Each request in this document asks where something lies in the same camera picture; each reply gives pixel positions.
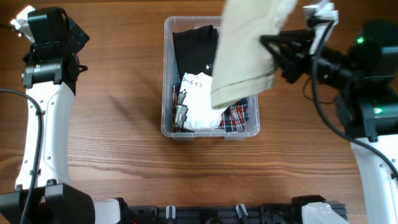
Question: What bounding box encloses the clear plastic storage bin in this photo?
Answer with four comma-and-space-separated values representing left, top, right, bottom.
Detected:
161, 16, 261, 141

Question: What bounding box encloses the cream cloth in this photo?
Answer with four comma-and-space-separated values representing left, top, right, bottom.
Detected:
211, 0, 297, 109

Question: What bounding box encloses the white printed t-shirt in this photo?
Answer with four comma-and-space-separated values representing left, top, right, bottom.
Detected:
174, 73, 226, 131

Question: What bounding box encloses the red navy plaid shirt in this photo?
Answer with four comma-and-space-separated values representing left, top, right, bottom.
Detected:
172, 84, 249, 133

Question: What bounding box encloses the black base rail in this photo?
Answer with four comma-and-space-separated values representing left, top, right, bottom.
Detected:
130, 203, 303, 224

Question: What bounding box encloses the black garment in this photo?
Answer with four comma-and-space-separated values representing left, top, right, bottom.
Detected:
173, 25, 219, 79

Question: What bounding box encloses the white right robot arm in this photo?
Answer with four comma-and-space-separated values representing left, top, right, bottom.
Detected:
260, 19, 397, 223

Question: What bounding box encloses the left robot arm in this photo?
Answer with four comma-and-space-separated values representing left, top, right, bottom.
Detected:
1, 7, 125, 223

